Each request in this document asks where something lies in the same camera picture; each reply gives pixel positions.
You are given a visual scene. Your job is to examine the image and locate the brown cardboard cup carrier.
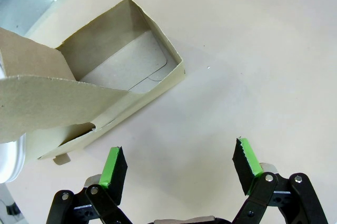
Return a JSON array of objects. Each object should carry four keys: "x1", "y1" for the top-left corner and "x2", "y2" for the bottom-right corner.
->
[{"x1": 0, "y1": 0, "x2": 185, "y2": 166}]

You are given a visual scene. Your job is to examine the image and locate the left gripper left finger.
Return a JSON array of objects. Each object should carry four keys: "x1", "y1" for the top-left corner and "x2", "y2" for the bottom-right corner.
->
[{"x1": 46, "y1": 145, "x2": 132, "y2": 224}]

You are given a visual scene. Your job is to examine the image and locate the white paper cup with lid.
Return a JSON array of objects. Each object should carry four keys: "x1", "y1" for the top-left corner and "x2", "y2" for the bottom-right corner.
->
[{"x1": 0, "y1": 50, "x2": 27, "y2": 184}]

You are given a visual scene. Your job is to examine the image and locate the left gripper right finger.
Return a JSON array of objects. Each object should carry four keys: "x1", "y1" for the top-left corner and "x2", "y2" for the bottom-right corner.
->
[{"x1": 231, "y1": 137, "x2": 330, "y2": 224}]

